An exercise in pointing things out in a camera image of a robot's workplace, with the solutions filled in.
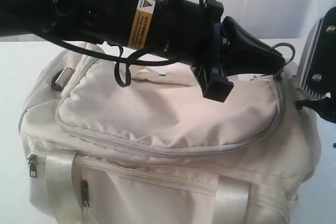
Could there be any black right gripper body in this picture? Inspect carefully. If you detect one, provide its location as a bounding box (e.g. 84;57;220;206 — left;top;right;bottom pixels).
306;97;335;122

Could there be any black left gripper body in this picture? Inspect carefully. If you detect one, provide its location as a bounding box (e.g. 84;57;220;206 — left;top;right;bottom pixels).
157;0;234;102

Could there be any metal ring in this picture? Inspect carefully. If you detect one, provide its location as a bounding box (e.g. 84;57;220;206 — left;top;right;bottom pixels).
272;42;297;63

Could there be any cream duffel bag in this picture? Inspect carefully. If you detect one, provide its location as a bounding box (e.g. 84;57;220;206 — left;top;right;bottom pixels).
19;50;321;223

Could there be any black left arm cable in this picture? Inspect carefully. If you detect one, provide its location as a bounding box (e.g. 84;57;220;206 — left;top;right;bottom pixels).
52;0;205;88

